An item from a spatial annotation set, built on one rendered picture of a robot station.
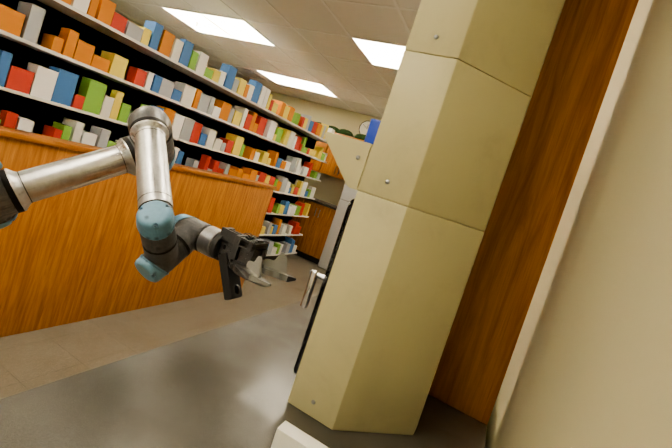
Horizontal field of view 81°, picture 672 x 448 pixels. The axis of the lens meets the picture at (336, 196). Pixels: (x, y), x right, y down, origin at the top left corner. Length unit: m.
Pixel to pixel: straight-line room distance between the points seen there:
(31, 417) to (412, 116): 0.80
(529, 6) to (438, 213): 0.45
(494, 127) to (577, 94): 0.36
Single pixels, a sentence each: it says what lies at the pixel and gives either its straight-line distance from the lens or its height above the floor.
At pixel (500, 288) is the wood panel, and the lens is 1.13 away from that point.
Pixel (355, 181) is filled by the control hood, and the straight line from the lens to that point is 0.81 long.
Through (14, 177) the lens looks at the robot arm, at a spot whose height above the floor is 1.17.
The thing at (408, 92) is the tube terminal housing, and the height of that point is 1.63.
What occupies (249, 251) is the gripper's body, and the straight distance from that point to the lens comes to 0.95.
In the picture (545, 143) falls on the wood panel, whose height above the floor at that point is 1.67.
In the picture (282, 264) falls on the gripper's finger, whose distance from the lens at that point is 1.00.
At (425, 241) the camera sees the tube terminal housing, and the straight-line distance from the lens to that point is 0.81.
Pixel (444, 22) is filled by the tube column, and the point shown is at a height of 1.78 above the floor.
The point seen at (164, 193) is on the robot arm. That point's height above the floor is 1.26.
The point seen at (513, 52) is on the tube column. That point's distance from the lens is 0.91.
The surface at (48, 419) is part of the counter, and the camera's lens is 0.80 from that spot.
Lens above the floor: 1.42
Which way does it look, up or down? 2 degrees down
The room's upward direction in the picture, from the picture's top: 18 degrees clockwise
